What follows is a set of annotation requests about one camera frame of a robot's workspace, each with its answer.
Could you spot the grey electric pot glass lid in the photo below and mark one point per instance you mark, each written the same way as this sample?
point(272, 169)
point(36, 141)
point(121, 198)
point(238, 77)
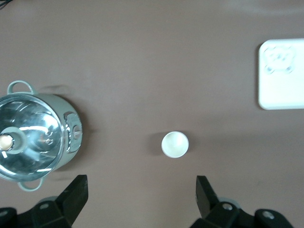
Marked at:
point(69, 111)

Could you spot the white plastic cup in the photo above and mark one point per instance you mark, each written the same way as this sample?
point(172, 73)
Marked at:
point(175, 145)

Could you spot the cream bear print tray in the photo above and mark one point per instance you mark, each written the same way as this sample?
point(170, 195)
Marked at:
point(282, 83)

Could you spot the brown table mat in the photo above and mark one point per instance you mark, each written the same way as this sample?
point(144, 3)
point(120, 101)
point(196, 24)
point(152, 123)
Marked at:
point(154, 71)

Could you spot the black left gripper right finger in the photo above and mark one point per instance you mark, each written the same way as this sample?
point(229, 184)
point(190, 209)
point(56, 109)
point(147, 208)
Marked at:
point(221, 213)

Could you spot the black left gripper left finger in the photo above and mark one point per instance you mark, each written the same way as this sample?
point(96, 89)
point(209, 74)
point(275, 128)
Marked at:
point(59, 209)

